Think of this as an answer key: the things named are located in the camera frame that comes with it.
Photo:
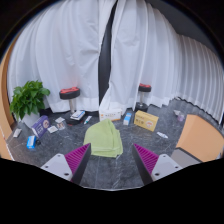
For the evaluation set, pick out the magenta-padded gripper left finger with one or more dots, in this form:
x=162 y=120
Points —
x=56 y=165

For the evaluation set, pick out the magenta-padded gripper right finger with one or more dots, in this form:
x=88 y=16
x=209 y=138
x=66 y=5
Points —
x=165 y=165

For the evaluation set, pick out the green towel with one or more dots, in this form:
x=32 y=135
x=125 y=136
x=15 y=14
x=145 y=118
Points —
x=104 y=138

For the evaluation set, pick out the small black round object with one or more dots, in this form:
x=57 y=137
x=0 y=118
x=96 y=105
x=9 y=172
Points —
x=38 y=141

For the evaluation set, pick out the small white sachet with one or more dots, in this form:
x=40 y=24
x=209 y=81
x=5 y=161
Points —
x=162 y=135

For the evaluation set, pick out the small blue box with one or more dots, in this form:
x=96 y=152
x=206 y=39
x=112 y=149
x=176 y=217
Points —
x=31 y=142

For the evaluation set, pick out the white printed card packet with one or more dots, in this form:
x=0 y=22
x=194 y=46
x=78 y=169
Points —
x=52 y=129

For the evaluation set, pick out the clear plastic card packet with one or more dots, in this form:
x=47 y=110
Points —
x=61 y=126

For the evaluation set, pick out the purple cardboard box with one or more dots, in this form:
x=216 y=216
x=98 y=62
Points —
x=40 y=126

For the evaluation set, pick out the orange grey chair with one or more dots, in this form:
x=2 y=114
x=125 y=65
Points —
x=200 y=136

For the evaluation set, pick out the small white card packet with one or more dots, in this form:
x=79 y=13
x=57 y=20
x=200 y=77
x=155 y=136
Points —
x=60 y=119

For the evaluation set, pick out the yellow cardboard box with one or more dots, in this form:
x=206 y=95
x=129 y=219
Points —
x=146 y=120

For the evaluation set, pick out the small translucent cup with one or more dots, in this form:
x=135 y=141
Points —
x=180 y=116

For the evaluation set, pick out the white flat packet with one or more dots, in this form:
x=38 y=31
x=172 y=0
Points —
x=17 y=133

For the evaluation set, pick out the white blue flat box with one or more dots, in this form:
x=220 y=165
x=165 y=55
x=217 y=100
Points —
x=77 y=115

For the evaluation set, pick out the small white tube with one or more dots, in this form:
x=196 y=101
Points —
x=87 y=119

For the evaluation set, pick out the small blue white carton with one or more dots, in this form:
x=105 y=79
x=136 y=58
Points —
x=127 y=119

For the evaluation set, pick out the green potted plant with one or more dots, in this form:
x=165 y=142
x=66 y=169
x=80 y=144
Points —
x=28 y=98

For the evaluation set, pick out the large black red stool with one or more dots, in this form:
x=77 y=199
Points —
x=69 y=92

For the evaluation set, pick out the white orange tissue box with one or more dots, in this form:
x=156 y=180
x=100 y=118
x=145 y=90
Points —
x=110 y=115

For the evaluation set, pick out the small black red stool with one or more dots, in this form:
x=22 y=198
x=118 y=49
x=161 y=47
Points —
x=144 y=88

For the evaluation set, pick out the pleated white curtain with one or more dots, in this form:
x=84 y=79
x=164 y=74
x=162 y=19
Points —
x=156 y=56

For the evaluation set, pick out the wide white curtain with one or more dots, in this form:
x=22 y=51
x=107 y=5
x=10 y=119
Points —
x=66 y=50

